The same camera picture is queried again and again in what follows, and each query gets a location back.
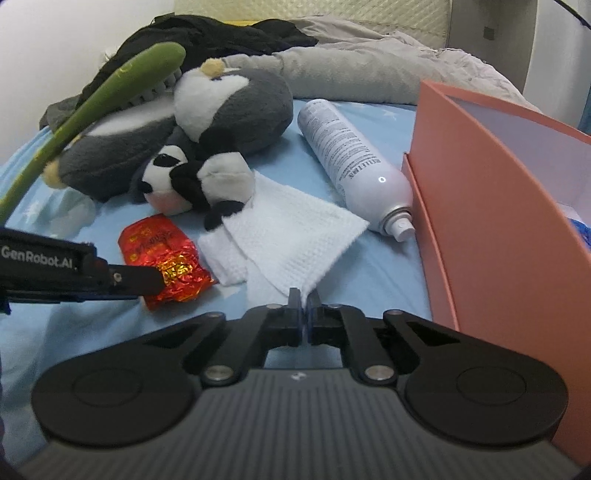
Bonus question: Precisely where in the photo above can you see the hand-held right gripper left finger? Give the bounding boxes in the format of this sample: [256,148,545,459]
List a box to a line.
[141,287,306,387]

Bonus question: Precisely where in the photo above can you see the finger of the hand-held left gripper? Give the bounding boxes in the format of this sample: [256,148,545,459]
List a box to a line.
[111,265,166,296]

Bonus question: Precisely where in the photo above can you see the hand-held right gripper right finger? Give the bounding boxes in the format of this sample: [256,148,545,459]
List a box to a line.
[307,291,462,385]

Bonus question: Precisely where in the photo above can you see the red foil packet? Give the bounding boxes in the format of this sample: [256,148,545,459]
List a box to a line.
[117,213,218,315]

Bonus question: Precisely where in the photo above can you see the white tissue cloth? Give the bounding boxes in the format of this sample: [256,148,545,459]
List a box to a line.
[198,170,370,301]

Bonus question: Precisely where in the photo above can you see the blue colourful snack packet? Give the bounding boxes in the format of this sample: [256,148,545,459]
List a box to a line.
[566,217,591,254]

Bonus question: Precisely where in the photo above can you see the blue starred bed sheet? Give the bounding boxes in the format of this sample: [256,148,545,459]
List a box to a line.
[0,97,435,416]

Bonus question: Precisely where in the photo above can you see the small panda plush toy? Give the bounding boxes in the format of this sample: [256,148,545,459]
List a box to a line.
[130,145,256,232]

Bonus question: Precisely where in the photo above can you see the dark grey garment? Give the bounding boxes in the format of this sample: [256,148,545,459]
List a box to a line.
[39,95,93,130]

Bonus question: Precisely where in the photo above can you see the white spray can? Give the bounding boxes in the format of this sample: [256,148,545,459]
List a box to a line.
[297,98,416,243]

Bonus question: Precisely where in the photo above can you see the grey penguin plush toy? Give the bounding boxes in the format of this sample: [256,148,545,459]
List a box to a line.
[44,58,295,204]

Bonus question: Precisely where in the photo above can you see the black clothes pile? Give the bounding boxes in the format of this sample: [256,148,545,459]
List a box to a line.
[85,14,319,100]

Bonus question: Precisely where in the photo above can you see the grey duvet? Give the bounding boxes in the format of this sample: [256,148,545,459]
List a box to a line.
[222,16,541,112]

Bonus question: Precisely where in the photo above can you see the quilted cream headboard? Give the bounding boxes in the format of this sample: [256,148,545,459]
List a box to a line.
[174,0,451,42]

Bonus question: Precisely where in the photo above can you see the green long-handled brush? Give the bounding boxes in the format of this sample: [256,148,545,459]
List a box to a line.
[0,41,187,222]

